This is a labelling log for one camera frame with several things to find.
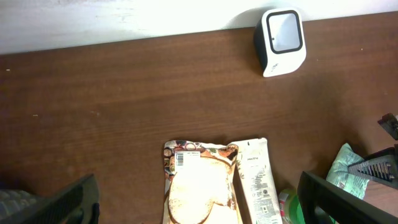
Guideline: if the white shampoo tube gold cap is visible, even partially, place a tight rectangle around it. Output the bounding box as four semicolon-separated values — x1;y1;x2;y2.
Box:
229;138;283;224

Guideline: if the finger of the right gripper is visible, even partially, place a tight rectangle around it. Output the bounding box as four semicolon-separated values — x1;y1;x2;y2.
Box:
377;113;398;140
348;147;397;189

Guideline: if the mint green wipes packet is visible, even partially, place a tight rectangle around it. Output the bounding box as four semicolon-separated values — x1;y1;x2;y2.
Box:
325;142;371;200

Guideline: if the green lid jar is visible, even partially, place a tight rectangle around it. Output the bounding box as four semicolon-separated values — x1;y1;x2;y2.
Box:
278;189;305;224

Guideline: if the beige oats pouch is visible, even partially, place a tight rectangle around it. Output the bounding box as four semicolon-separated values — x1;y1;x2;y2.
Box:
162;140;242;224

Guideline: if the white barcode scanner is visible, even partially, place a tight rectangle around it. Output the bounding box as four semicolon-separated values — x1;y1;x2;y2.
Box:
253;8;307;77

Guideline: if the grey plastic mesh basket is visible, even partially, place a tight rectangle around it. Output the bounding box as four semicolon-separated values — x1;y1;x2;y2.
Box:
1;189;44;223

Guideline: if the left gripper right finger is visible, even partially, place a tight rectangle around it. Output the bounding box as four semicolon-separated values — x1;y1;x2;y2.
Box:
297;172;397;224

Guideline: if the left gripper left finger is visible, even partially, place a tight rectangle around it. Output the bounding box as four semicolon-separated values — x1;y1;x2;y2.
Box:
1;174;100;224

